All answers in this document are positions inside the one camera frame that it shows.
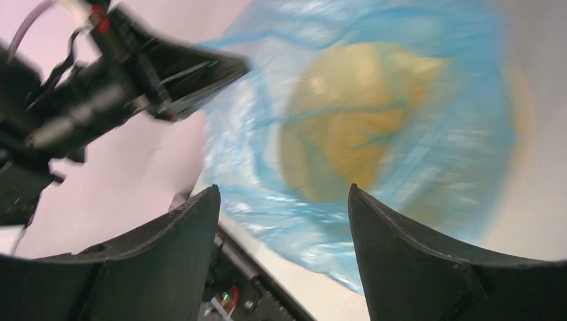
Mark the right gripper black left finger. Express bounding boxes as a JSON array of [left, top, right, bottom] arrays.
[[1, 185, 221, 320]]

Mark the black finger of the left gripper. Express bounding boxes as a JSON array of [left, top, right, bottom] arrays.
[[90, 4, 250, 122]]

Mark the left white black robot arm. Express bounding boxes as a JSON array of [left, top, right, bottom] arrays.
[[1, 1, 250, 225]]

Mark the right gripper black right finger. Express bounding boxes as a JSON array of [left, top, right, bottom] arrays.
[[348, 185, 566, 320]]

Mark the yellow capybara trash bin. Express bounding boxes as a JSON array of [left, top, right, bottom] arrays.
[[279, 42, 528, 234]]

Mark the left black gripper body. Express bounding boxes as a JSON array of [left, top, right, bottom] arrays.
[[1, 39, 151, 168]]

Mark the blue plastic trash bag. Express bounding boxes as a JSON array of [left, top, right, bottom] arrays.
[[201, 1, 529, 293]]

